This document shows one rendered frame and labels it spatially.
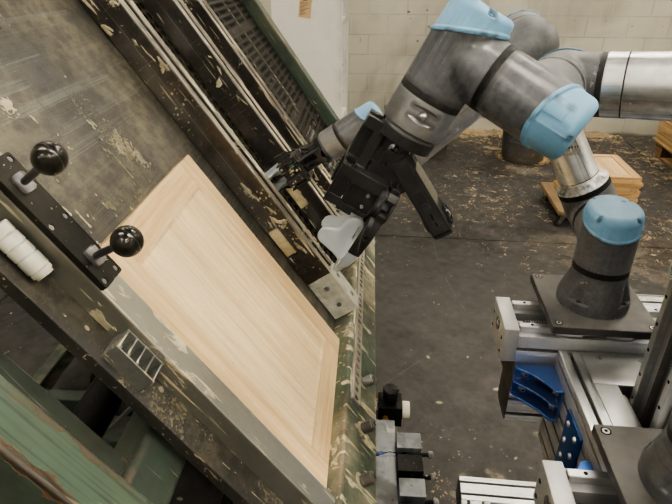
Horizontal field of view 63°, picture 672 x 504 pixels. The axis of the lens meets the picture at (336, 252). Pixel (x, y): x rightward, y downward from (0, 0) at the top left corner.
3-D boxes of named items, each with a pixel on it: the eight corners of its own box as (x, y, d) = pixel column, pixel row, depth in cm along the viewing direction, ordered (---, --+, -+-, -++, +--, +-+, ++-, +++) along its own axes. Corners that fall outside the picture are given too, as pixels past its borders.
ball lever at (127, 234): (90, 278, 71) (134, 261, 62) (68, 256, 70) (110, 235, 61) (111, 259, 74) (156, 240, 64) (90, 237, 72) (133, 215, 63)
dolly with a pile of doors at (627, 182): (631, 232, 389) (646, 178, 370) (554, 229, 394) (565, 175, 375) (603, 199, 443) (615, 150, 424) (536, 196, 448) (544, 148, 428)
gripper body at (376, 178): (328, 181, 73) (373, 101, 67) (384, 212, 74) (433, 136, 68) (319, 204, 66) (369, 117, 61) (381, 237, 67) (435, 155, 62)
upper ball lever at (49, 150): (19, 206, 67) (54, 177, 58) (-6, 182, 66) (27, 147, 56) (43, 189, 69) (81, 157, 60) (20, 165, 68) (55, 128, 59)
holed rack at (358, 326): (358, 407, 118) (360, 406, 117) (350, 398, 117) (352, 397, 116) (366, 158, 263) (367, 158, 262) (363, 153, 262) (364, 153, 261)
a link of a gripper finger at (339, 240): (304, 253, 74) (336, 198, 70) (342, 273, 75) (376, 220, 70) (300, 264, 71) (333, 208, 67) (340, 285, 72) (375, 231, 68)
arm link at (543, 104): (614, 88, 60) (529, 35, 62) (598, 110, 51) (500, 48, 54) (568, 146, 65) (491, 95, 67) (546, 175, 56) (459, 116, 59)
